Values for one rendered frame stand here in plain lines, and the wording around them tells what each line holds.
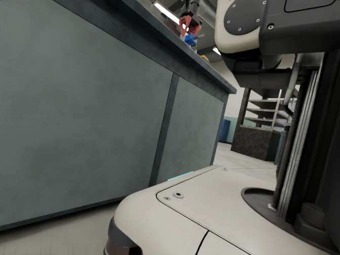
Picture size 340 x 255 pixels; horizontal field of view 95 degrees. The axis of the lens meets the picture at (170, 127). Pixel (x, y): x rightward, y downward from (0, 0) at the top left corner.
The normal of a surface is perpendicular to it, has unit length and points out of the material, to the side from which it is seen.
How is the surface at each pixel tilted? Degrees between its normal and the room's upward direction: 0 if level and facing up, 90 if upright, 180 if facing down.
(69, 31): 90
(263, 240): 0
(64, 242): 0
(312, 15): 90
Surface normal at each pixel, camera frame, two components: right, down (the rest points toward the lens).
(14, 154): 0.73, 0.18
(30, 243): 0.22, -0.98
